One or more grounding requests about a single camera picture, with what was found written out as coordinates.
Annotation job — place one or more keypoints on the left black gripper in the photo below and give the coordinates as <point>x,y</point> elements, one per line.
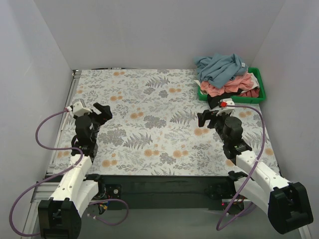
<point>97,117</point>

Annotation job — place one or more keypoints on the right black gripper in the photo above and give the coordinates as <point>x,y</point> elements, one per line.
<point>209,119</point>

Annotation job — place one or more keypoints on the blue-grey t shirt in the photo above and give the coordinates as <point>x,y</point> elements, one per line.
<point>218,69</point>

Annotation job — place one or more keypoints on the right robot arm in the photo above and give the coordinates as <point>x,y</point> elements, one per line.
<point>285,203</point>

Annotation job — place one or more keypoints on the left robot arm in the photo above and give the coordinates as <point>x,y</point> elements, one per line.
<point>60,215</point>

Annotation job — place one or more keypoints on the black t shirt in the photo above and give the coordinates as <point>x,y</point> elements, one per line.
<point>214,101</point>

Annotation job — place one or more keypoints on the green plastic bin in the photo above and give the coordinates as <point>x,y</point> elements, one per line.
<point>246,100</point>

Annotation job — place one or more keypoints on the pink t shirt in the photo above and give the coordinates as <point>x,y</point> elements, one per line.
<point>238,83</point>

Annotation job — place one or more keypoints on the dark red t shirt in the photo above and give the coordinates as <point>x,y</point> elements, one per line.
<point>253,93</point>

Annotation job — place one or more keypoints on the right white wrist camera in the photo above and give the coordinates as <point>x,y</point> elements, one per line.
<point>225,104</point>

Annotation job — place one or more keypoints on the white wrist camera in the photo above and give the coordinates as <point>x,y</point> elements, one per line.
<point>78,109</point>
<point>225,104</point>

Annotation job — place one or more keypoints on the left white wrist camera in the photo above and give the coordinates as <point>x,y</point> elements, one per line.
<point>78,109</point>

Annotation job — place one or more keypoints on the aluminium rail frame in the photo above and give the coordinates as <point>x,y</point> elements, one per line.
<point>44,94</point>

